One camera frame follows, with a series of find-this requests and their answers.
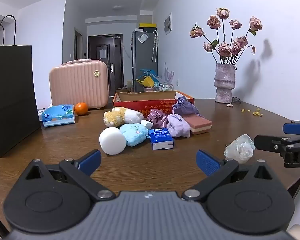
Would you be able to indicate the dark brown entrance door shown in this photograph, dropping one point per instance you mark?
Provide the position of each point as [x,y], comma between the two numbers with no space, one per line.
[102,67]

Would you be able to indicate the purple feather decoration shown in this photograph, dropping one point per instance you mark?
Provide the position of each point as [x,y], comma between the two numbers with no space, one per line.
[168,76]

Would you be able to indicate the small white sponge cube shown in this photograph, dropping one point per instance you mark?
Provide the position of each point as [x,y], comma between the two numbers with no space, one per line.
[147,124]

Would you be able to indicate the white paper on door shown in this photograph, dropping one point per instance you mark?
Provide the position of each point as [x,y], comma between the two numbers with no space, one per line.
[102,53]

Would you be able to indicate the pink ribbed suitcase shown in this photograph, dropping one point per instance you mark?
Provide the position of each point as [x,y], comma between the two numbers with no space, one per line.
[77,85]

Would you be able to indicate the black paper bag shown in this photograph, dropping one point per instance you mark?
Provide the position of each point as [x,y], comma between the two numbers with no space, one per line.
[12,92]

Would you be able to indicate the grey refrigerator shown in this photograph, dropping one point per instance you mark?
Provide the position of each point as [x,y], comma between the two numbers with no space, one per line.
[142,60]

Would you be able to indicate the pink satin pouch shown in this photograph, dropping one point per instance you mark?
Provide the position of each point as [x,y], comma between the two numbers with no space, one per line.
[157,118]

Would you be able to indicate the white round sponge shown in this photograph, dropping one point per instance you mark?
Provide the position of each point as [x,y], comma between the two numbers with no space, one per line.
[112,141]

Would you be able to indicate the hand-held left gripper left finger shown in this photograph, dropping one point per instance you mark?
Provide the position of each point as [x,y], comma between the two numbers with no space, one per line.
[91,160]

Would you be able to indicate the yellow bag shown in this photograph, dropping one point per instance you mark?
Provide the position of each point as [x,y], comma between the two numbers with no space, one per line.
[147,81]

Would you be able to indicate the scattered yellow crumbs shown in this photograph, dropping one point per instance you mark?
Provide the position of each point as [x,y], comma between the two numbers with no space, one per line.
[258,113]

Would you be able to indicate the small blue tissue packet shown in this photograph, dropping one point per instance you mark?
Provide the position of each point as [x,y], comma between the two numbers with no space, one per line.
[161,138]

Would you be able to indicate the bunch of dried pink roses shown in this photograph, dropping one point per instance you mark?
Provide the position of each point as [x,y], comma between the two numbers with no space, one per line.
[225,50]

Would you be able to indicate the white electrical wall panel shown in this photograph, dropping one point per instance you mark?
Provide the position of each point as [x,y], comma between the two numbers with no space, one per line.
[168,23]

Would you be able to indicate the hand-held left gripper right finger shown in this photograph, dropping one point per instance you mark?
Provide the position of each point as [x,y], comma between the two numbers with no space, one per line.
[207,161]

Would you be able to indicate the white folded umbrella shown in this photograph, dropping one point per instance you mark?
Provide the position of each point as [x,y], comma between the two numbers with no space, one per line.
[154,45]

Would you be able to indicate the crumpled clear plastic bag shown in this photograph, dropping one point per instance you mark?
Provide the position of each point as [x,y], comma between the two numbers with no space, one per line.
[240,148]

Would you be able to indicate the pink layered sponge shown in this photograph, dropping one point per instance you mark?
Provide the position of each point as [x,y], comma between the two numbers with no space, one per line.
[198,125]

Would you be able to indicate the side doorway frame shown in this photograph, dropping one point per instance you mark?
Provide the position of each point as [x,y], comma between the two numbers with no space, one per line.
[78,43]

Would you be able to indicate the blue soft tissue pack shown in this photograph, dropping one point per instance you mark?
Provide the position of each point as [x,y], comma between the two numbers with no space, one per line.
[57,116]

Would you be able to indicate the yellow and white plush toy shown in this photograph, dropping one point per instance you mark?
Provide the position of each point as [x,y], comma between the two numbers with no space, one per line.
[115,117]

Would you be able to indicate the orange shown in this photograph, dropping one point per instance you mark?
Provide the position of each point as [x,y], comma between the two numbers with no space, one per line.
[81,108]

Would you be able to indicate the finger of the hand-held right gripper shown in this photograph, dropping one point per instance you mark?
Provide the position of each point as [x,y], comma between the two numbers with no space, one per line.
[295,128]
[265,142]

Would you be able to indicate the light blue plush toy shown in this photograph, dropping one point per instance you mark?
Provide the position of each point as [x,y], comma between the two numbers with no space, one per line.
[135,135]

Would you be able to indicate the lavender fluffy towel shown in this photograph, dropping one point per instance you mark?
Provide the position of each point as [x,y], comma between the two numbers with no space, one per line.
[177,127]

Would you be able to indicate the yellow and black box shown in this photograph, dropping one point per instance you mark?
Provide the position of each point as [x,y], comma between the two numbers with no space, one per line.
[147,25]

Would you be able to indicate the blue plastic stool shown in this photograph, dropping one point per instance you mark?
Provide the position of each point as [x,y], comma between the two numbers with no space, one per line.
[150,71]

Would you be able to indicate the cardboard box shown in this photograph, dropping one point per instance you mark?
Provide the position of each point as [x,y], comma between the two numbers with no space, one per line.
[140,103]

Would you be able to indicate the clear plastic bag on refrigerator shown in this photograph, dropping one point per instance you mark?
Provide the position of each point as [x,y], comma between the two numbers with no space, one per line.
[143,37]

